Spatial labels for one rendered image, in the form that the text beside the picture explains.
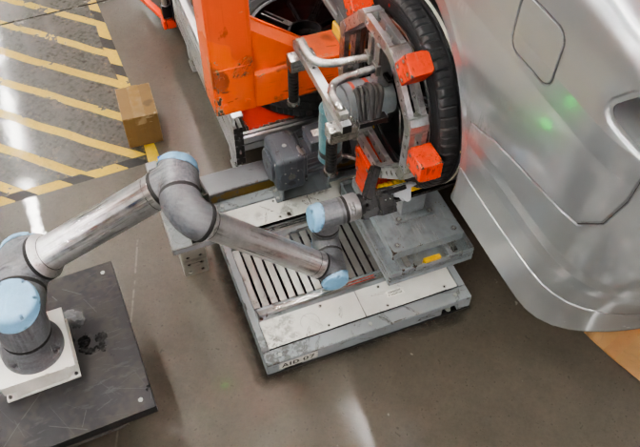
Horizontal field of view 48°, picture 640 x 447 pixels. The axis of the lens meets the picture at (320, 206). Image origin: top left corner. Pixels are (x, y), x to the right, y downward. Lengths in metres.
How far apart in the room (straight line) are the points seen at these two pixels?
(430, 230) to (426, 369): 0.52
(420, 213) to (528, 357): 0.67
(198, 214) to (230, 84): 0.82
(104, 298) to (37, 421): 0.46
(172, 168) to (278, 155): 0.80
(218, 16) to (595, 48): 1.39
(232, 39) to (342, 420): 1.38
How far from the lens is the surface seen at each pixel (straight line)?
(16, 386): 2.45
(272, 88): 2.78
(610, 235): 1.67
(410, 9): 2.19
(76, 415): 2.44
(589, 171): 1.61
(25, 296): 2.26
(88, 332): 2.56
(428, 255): 2.85
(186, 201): 2.00
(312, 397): 2.68
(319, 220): 2.27
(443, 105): 2.11
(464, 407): 2.72
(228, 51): 2.61
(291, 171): 2.81
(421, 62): 2.06
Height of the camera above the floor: 2.44
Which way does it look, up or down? 51 degrees down
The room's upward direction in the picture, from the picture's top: 1 degrees clockwise
